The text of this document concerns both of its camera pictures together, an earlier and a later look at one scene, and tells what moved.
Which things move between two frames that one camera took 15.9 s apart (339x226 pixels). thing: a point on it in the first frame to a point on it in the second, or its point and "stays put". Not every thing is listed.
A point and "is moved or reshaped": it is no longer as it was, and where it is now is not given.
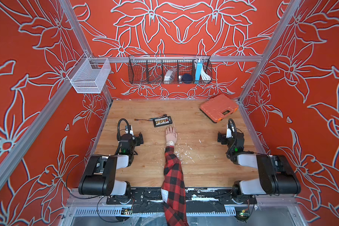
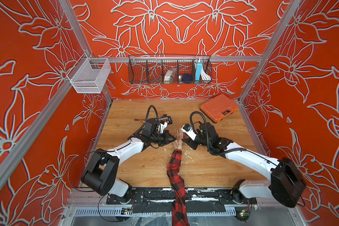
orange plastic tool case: [219, 107] stays put
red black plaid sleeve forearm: [174, 211] is moved or reshaped
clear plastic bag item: [170, 74] stays put
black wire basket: [169, 69] stays put
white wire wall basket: [89, 75] stays put
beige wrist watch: [170, 143] is moved or reshaped
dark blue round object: [187, 78] stays put
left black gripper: [136, 141] to [166, 136]
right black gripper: [223, 138] to [190, 142]
